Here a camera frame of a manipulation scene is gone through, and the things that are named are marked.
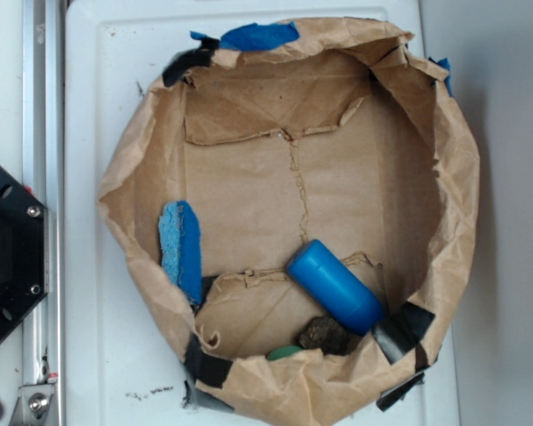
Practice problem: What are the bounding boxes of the blue plastic bottle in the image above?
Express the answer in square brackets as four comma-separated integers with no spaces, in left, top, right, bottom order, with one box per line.
[286,240,386,335]

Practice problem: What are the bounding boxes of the brown paper bag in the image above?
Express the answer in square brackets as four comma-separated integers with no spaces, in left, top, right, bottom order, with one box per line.
[99,18,480,425]

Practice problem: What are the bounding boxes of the blue sponge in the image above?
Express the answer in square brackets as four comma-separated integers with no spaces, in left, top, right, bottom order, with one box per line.
[158,201,203,305]

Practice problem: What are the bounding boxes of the brown rock lump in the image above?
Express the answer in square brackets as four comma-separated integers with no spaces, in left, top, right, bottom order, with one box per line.
[297,316,351,355]

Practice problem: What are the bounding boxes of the green object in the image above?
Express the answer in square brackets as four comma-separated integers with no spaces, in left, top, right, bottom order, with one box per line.
[266,345,303,361]

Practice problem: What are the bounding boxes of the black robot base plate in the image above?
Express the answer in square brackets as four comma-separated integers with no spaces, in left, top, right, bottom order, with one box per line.
[0,165,47,344]

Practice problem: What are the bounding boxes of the aluminium rail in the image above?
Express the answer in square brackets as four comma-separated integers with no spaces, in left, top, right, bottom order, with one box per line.
[22,1,69,425]

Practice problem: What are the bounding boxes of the metal corner bracket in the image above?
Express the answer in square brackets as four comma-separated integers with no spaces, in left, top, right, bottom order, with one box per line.
[9,383,58,426]

